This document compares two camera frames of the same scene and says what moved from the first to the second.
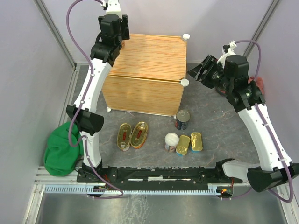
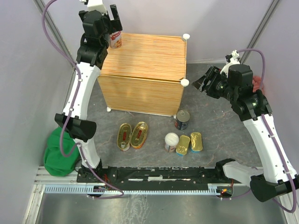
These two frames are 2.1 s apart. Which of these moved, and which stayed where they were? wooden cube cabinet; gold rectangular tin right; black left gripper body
Moved: black left gripper body
Stayed: gold rectangular tin right; wooden cube cabinet
